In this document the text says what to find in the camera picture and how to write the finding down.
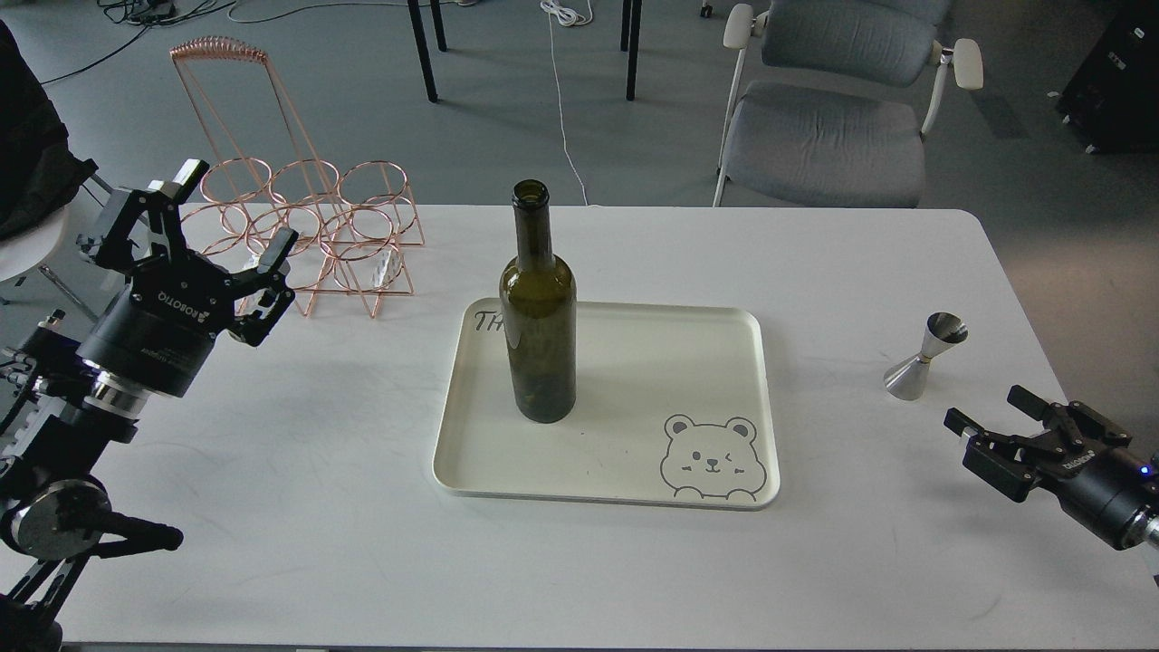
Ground copper wire bottle rack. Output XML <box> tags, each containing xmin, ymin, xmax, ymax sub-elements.
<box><xmin>169</xmin><ymin>36</ymin><xmax>427</xmax><ymax>318</ymax></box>

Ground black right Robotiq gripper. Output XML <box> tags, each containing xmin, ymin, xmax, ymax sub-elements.
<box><xmin>943</xmin><ymin>384</ymin><xmax>1156</xmax><ymax>551</ymax></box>

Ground cream bear serving tray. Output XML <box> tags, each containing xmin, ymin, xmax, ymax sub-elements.
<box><xmin>432</xmin><ymin>298</ymin><xmax>781</xmax><ymax>510</ymax></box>

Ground black table legs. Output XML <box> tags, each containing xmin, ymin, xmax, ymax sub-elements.
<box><xmin>407</xmin><ymin>0</ymin><xmax>644</xmax><ymax>102</ymax></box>

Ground dark green wine bottle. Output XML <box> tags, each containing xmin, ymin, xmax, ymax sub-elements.
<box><xmin>498</xmin><ymin>180</ymin><xmax>577</xmax><ymax>424</ymax></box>

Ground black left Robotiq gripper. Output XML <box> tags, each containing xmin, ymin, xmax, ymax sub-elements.
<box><xmin>76</xmin><ymin>159</ymin><xmax>299</xmax><ymax>398</ymax></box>

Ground black floor cables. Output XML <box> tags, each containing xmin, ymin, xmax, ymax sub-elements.
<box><xmin>41</xmin><ymin>0</ymin><xmax>236</xmax><ymax>85</ymax></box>

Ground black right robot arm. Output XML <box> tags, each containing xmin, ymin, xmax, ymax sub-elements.
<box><xmin>943</xmin><ymin>384</ymin><xmax>1158</xmax><ymax>574</ymax></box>

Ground silver steel jigger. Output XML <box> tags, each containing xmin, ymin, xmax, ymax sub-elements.
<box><xmin>883</xmin><ymin>312</ymin><xmax>969</xmax><ymax>401</ymax></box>

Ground grey office chair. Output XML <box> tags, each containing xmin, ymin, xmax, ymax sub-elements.
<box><xmin>712</xmin><ymin>1</ymin><xmax>984</xmax><ymax>208</ymax></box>

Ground white chair with black garment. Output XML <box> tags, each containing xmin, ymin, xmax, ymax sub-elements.
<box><xmin>1</xmin><ymin>25</ymin><xmax>110</xmax><ymax>321</ymax></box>

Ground white floor cable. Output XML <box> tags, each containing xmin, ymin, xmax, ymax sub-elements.
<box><xmin>540</xmin><ymin>0</ymin><xmax>595</xmax><ymax>207</ymax></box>

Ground black cabinet on casters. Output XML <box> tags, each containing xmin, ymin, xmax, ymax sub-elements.
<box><xmin>1056</xmin><ymin>1</ymin><xmax>1158</xmax><ymax>153</ymax></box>

